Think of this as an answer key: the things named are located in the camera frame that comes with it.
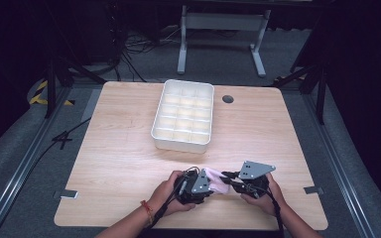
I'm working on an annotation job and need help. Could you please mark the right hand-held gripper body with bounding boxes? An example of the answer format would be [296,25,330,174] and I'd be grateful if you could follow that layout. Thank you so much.
[231,160,277,199]

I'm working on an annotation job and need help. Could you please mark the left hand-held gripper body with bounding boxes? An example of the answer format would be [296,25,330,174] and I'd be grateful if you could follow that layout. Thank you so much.
[174,167,214,205]

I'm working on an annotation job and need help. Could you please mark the pink sock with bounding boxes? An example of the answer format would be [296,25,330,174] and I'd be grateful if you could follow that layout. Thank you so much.
[204,167,231,195]

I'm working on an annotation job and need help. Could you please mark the white divided storage box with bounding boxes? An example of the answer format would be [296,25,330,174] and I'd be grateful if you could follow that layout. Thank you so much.
[150,78,215,155]

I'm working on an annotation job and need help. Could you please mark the person's right hand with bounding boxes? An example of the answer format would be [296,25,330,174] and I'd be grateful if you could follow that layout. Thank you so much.
[240,172,288,217]

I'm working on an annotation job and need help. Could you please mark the person's left hand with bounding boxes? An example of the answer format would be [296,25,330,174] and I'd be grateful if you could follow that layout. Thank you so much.
[148,170,196,218]

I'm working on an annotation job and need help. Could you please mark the grey tape piece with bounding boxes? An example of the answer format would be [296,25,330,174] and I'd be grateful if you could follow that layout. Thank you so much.
[54,188,79,200]
[303,185,325,195]

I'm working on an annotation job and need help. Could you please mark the black tripod stand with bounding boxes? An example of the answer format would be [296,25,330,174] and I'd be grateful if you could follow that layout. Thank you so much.
[44,54,107,120]
[272,60,329,126]

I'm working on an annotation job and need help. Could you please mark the yellow black hazard tape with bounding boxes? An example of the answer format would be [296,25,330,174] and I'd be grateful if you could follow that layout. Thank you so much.
[28,79,76,107]

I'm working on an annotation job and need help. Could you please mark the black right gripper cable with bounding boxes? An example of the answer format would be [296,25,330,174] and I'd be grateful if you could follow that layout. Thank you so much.
[244,183,286,233]

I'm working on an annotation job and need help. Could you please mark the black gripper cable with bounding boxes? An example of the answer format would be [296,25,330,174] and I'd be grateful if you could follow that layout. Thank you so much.
[244,183,286,233]
[141,166,201,233]

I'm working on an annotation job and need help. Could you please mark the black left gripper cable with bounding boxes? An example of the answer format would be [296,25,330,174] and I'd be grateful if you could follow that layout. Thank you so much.
[141,166,201,233]

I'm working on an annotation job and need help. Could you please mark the red string bracelet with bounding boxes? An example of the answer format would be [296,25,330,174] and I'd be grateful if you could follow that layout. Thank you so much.
[140,199,155,226]

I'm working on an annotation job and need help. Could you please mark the aluminium floor rail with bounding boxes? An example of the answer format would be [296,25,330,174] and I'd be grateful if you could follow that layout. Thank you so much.
[301,93,376,238]
[0,84,73,238]

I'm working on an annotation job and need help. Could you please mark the black floor cable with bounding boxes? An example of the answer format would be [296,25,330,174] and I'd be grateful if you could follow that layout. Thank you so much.
[33,116,92,168]

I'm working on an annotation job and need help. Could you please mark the tangle of black cables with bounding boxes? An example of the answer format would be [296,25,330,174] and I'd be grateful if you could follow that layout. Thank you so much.
[111,23,182,83]

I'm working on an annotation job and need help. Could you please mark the grey metal desk frame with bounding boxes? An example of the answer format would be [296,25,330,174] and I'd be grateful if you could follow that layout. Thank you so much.
[177,4,273,79]

